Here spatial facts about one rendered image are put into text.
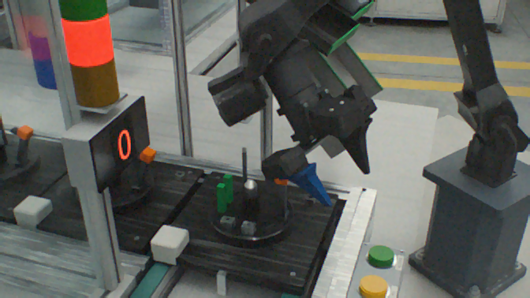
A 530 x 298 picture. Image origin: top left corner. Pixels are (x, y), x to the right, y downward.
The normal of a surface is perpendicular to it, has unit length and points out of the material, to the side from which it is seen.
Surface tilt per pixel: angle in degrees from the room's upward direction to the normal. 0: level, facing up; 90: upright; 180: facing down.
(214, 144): 0
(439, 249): 90
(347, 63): 90
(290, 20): 72
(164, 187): 0
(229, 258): 0
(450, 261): 90
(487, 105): 63
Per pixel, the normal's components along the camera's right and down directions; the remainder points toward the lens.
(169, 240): 0.00, -0.85
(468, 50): 0.12, 0.51
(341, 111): -0.28, -0.85
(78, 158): -0.32, 0.49
